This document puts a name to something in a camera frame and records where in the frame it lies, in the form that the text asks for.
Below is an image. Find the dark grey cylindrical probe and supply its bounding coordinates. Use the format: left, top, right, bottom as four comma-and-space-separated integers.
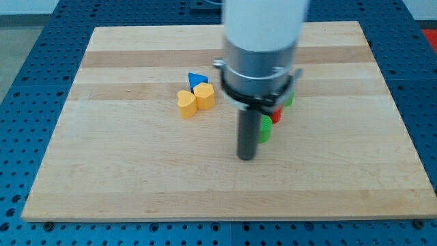
236, 110, 262, 161

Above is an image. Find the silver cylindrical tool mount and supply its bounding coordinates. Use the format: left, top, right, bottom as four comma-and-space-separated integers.
214, 39, 297, 115

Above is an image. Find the green block behind arm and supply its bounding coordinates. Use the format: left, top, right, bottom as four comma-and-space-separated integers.
283, 92, 295, 107

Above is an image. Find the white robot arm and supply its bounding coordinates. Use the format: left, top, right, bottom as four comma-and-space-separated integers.
214, 0, 310, 161

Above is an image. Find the green circle block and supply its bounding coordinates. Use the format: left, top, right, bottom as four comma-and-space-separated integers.
258, 115, 273, 144

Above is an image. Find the red circle block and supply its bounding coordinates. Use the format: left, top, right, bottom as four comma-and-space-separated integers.
270, 106, 283, 124

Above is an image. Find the yellow hexagon block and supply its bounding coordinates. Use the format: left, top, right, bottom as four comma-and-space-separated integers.
193, 83, 215, 110

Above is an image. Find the yellow heart block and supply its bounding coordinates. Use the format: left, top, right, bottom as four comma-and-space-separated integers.
177, 90, 197, 119

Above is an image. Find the blue triangle block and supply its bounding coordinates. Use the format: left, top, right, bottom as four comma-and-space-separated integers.
188, 72, 209, 92

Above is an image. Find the wooden board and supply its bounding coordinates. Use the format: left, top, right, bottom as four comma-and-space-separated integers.
22, 21, 436, 222

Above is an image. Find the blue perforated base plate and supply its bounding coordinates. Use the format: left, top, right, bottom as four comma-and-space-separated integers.
1, 0, 436, 245

